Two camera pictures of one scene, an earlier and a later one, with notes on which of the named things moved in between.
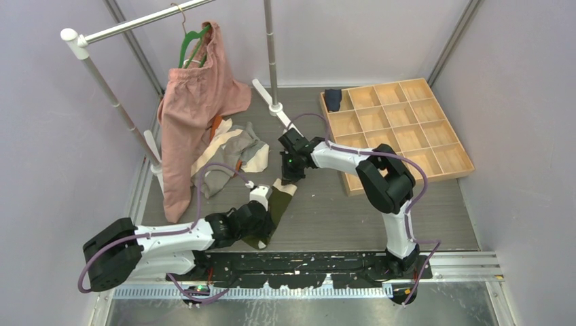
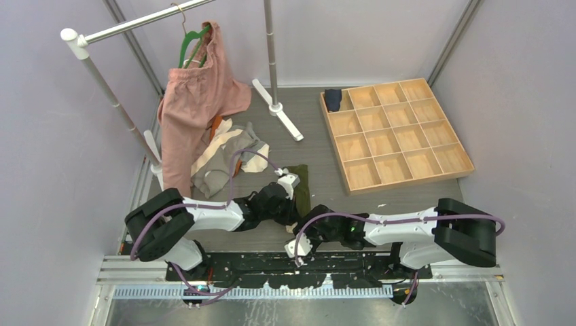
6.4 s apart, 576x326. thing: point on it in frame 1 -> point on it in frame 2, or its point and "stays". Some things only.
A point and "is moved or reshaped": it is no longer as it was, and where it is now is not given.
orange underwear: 216,121 stays
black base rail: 346,269 stays
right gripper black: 289,176 -> 308,233
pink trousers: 196,96 stays
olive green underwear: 278,200 is moved or reshaped
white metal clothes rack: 270,100 stays
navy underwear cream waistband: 332,98 stays
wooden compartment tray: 406,117 stays
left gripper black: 267,226 -> 291,214
